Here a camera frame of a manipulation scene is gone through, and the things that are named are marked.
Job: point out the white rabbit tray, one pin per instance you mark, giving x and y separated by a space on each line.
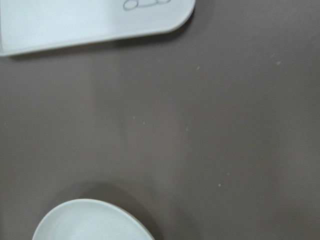
28 26

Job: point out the white round plate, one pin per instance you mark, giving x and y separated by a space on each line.
90 219

